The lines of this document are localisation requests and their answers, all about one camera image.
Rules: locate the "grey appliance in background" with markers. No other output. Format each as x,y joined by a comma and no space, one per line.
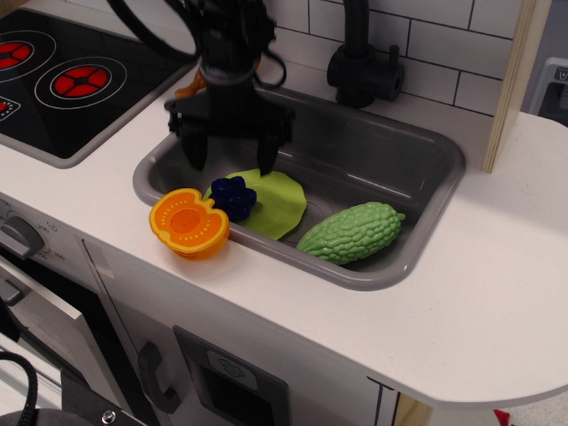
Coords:
549,99

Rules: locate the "light green plastic plate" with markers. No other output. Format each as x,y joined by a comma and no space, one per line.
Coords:
280,204

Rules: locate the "orange toy pumpkin half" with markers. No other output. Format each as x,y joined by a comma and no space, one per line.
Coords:
189,225

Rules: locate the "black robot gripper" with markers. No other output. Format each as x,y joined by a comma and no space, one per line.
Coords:
230,113

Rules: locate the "brown toy chicken drumstick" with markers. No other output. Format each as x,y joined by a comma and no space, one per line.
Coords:
188,89

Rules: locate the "blue toy blueberries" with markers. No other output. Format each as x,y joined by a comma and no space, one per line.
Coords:
233,197

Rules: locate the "grey cabinet door handle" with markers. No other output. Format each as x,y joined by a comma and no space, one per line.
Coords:
149,360

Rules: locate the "black toy stove top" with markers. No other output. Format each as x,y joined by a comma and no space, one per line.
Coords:
66,88

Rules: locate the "black toy faucet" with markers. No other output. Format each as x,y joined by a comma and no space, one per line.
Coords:
358,75

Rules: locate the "grey oven door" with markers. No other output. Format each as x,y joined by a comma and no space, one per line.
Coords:
60,327

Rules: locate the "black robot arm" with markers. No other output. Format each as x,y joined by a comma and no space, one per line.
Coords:
230,37

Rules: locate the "green toy bitter melon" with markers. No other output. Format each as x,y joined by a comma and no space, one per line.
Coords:
354,233

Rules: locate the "grey dishwasher panel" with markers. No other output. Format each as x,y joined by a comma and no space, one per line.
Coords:
232,388

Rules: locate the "grey oven knob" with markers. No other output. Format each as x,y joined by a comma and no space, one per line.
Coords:
20,238

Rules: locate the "light wooden side post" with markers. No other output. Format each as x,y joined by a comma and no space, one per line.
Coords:
531,22

